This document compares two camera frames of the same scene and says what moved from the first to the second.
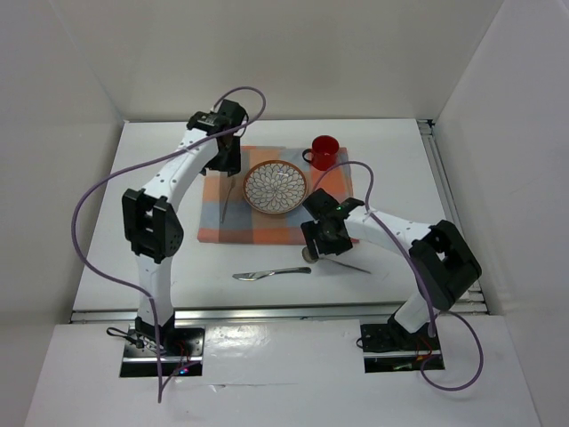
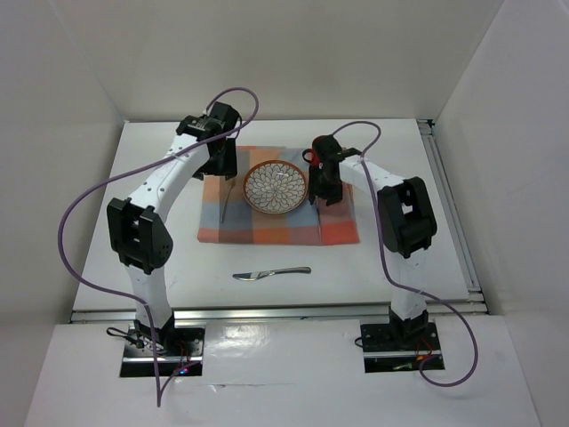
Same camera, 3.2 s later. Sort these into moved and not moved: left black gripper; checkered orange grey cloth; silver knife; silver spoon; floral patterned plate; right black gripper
Moved: silver spoon; right black gripper
Not moved: checkered orange grey cloth; left black gripper; silver knife; floral patterned plate
